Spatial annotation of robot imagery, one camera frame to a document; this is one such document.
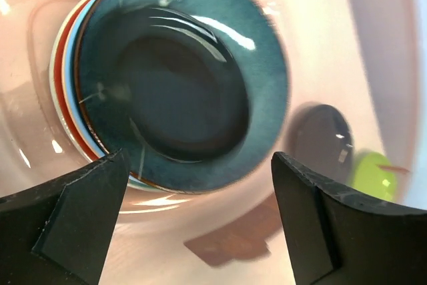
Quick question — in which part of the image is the black glossy plate front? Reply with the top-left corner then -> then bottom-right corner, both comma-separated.
109,7 -> 250,162

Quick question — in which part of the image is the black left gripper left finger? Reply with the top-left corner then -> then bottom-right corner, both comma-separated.
1,150 -> 130,284

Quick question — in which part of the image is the lime green plate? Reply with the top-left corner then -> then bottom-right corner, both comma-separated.
350,150 -> 398,202

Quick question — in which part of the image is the light blue plastic plate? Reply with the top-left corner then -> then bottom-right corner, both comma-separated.
65,0 -> 157,191

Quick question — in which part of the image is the dark teal ceramic plate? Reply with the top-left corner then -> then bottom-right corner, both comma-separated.
73,0 -> 288,193

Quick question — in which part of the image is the translucent pink plastic bin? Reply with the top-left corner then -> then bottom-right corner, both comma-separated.
1,0 -> 426,284

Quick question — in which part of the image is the black plate rear right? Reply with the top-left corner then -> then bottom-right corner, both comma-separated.
287,104 -> 354,184

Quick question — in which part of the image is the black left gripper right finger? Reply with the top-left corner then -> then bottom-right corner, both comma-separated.
271,152 -> 426,284

